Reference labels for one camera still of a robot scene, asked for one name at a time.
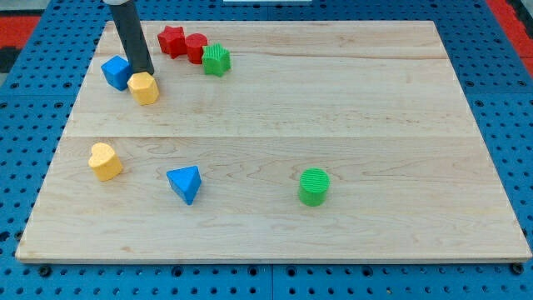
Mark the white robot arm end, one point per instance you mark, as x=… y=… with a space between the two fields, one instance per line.
x=115 y=2

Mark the blue triangle block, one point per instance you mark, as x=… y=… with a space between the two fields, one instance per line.
x=185 y=182

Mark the wooden board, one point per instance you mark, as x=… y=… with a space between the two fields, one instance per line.
x=376 y=105

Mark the green cylinder block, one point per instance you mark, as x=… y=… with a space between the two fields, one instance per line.
x=313 y=187

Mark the green star block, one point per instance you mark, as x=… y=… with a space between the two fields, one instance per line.
x=216 y=60

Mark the red cylinder block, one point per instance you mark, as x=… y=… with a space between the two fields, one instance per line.
x=194 y=44

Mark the yellow hexagon block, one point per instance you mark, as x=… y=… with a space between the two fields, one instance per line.
x=143 y=88

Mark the red star block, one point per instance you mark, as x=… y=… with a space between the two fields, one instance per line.
x=172 y=41

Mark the yellow heart block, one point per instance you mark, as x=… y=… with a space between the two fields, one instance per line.
x=104 y=162

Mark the blue cube block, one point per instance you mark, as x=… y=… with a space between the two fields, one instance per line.
x=117 y=72

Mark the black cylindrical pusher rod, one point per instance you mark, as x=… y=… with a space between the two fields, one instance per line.
x=132 y=37

